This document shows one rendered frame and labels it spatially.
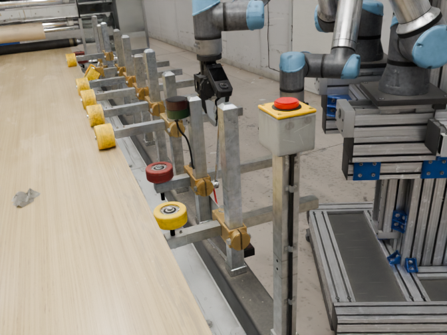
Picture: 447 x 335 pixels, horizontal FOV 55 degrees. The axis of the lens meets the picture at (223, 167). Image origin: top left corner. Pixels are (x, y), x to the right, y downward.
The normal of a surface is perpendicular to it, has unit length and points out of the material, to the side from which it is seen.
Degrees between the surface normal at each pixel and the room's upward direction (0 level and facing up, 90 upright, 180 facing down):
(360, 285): 0
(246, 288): 0
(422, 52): 97
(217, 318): 0
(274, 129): 90
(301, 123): 90
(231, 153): 90
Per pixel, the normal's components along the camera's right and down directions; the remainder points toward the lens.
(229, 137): 0.37, 0.38
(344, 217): -0.06, -0.90
